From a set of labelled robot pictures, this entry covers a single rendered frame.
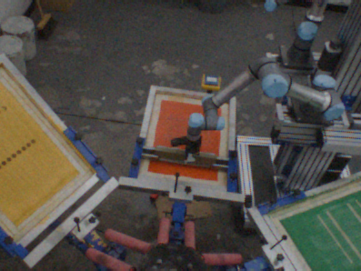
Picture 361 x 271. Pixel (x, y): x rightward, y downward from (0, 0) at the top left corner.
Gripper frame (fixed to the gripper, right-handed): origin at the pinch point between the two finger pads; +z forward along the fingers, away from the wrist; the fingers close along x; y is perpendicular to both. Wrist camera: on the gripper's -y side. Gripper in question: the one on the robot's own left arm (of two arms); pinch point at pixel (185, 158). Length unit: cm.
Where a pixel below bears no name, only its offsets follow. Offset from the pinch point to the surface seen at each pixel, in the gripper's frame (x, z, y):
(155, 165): -3.9, 5.3, -16.5
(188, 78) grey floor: 188, 101, -3
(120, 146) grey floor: 83, 101, -56
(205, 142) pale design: 19.1, 5.2, 11.7
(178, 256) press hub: -76, -31, 1
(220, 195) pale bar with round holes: -24.3, -3.4, 21.1
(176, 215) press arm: -40.3, -3.3, -0.9
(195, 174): -6.4, 5.3, 6.9
